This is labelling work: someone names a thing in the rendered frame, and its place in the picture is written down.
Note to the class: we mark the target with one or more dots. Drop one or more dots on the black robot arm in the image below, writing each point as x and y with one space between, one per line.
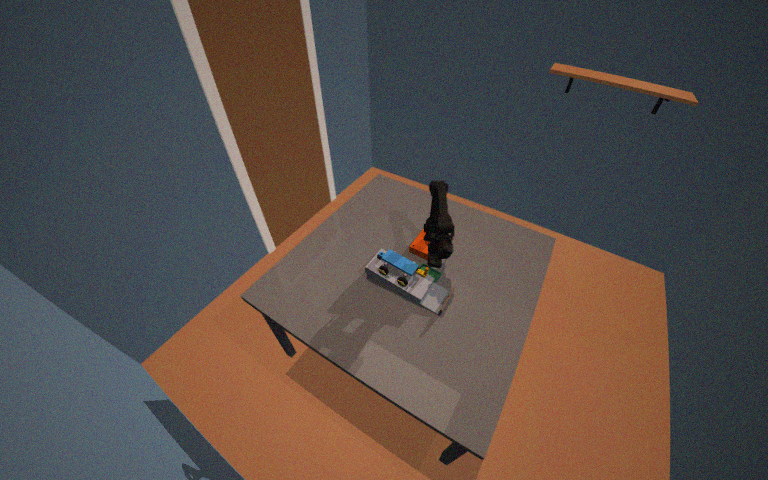
440 222

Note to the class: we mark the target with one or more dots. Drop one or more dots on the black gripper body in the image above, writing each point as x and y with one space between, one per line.
434 260

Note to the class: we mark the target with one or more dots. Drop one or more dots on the green tray floor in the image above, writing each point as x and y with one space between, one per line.
430 272

